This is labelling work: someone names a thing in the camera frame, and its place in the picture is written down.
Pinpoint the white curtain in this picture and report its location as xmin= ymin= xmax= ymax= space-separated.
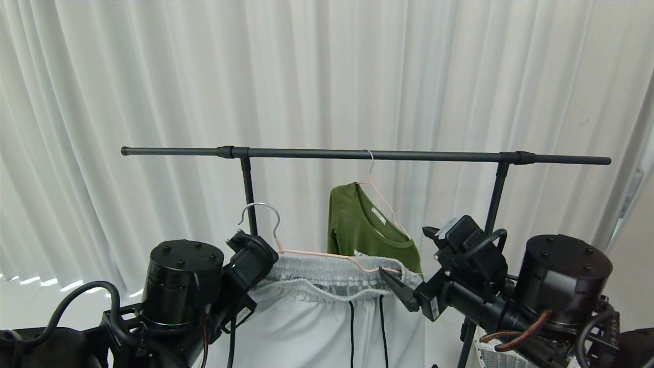
xmin=0 ymin=0 xmax=654 ymax=300

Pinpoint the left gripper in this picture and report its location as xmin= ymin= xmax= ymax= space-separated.
xmin=209 ymin=292 xmax=258 ymax=344

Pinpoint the black clothes rack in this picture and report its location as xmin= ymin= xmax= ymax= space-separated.
xmin=121 ymin=146 xmax=612 ymax=368

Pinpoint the pale grey garment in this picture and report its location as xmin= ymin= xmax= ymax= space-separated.
xmin=203 ymin=252 xmax=428 ymax=368

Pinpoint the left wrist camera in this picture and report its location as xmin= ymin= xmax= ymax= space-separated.
xmin=224 ymin=230 xmax=280 ymax=303

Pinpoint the green printed sleeveless shirt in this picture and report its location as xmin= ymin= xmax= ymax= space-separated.
xmin=327 ymin=182 xmax=424 ymax=278

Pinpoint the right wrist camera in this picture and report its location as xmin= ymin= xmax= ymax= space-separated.
xmin=422 ymin=215 xmax=510 ymax=303

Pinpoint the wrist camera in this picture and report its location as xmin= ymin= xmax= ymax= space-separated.
xmin=422 ymin=215 xmax=510 ymax=303
xmin=224 ymin=230 xmax=280 ymax=303

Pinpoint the white laundry basket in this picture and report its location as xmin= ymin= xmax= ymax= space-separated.
xmin=472 ymin=326 xmax=580 ymax=368

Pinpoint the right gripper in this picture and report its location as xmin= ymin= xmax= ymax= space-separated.
xmin=413 ymin=270 xmax=533 ymax=334

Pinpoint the pink clothes hanger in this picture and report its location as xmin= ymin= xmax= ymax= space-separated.
xmin=357 ymin=150 xmax=412 ymax=241
xmin=238 ymin=202 xmax=404 ymax=274

